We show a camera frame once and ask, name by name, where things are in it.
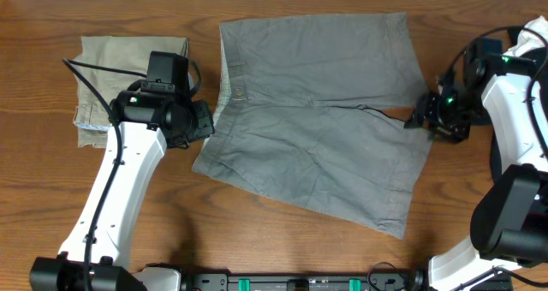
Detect grey shorts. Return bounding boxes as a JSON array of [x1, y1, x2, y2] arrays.
[[193, 12, 432, 238]]

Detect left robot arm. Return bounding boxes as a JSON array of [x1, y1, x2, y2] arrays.
[[29, 51, 215, 291]]

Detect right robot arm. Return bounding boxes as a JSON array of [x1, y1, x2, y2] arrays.
[[405, 38, 547, 290]]

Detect folded khaki shorts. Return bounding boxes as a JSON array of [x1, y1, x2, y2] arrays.
[[68, 35, 190, 148]]

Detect white garment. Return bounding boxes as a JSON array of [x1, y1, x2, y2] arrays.
[[504, 15, 548, 56]]

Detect black t-shirt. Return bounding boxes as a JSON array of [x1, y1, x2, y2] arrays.
[[481, 26, 547, 181]]

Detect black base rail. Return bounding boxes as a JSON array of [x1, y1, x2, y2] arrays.
[[186, 273, 433, 291]]

